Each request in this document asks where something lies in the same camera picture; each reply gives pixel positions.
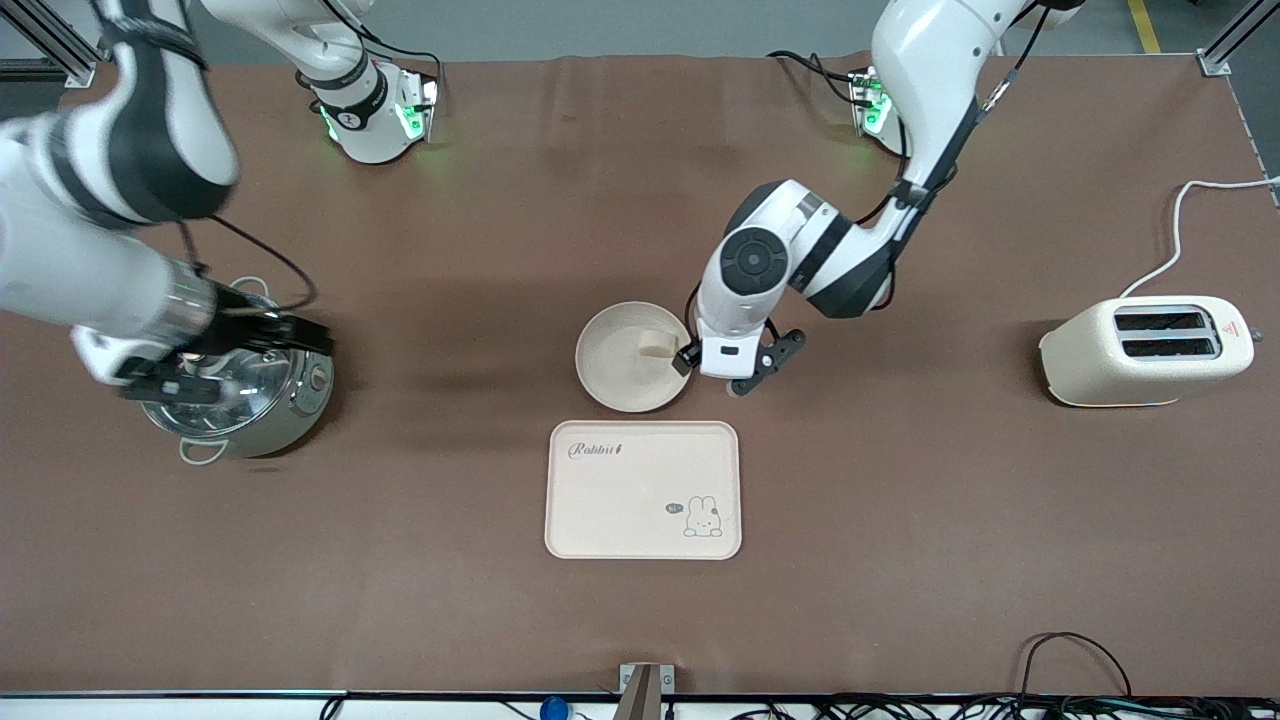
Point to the metal bracket with post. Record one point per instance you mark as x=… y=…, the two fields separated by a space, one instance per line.
x=645 y=690

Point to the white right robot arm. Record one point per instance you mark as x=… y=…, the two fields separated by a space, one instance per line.
x=80 y=270

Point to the round cream plate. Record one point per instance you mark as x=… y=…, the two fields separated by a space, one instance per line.
x=615 y=365

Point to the aluminium frame profile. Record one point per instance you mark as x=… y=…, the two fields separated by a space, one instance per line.
x=1215 y=62
x=75 y=72

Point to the glass pot lid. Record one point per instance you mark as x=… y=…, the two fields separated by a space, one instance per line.
x=250 y=385

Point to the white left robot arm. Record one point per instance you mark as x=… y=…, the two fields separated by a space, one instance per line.
x=930 y=60

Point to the blue round knob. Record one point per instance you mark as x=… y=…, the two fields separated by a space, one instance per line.
x=553 y=710

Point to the cream rabbit print tray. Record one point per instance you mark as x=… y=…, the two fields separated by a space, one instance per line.
x=640 y=500

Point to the metal connector plate green light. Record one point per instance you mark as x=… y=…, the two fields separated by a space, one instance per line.
x=415 y=115
x=870 y=110

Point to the brown table cover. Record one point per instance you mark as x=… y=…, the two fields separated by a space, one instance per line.
x=900 y=560

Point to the small pale bun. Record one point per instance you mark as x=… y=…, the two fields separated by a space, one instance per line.
x=658 y=345

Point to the cream two-slot toaster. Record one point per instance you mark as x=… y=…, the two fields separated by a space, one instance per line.
x=1110 y=365

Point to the steel pot with glass lid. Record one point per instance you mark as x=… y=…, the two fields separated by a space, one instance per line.
x=300 y=410

